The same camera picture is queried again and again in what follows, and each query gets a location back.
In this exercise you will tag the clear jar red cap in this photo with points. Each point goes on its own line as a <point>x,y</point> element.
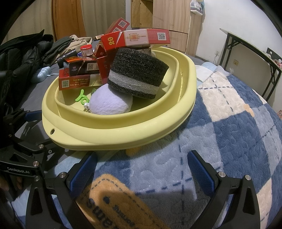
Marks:
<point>86,51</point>

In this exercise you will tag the blue checkered blanket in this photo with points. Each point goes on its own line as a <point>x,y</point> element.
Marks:
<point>220,132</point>

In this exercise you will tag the light blue device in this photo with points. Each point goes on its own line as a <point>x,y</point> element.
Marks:
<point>43,74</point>

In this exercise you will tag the black jacket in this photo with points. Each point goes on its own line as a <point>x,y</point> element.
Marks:
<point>22,55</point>

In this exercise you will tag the yellow wall outlet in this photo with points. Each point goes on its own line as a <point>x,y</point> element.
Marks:
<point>236,62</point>

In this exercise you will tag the yellow plastic basin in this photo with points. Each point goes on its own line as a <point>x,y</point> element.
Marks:
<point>132,132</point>

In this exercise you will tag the person's left hand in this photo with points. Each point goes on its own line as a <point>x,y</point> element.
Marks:
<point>18,181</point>

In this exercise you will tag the wide black foam disc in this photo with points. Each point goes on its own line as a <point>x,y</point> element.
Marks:
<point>136,68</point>

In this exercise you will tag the beige clothing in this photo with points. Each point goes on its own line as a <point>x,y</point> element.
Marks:
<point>81,40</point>

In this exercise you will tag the wooden wardrobe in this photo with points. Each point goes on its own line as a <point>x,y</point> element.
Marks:
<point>169,17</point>

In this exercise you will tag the dark green clothing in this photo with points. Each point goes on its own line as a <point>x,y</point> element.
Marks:
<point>59,45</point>

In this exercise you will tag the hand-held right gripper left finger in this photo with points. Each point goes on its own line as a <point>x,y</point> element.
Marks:
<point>84,170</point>

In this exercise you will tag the pale curtain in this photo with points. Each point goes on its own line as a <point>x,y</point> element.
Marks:
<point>103,15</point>

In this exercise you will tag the pink packet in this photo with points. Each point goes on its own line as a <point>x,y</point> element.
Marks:
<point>279,63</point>

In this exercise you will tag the long red carton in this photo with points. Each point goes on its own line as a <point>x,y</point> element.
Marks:
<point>141,37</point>

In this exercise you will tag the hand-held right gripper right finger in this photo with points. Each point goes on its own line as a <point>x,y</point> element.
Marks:
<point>200,174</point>

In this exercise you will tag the dark red box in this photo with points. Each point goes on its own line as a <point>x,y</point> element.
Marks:
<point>77,66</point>

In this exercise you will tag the black pouch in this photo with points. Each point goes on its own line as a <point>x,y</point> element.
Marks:
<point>66,55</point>

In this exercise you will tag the green plastic clip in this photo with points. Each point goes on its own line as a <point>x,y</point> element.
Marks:
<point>80,96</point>

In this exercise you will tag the lilac plush ball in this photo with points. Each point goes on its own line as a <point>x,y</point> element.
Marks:
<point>110,101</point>

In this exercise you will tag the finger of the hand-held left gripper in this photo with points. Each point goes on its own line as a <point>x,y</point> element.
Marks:
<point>33,115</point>
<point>41,146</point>

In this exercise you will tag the white plastic bag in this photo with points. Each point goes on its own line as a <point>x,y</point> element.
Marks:
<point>196,6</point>

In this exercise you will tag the black chair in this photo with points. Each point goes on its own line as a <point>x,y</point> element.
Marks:
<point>274,55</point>

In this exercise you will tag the black folding table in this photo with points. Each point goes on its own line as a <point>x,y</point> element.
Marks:
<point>229,41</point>

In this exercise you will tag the copper coloured box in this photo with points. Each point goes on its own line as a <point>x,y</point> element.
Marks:
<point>98,37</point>

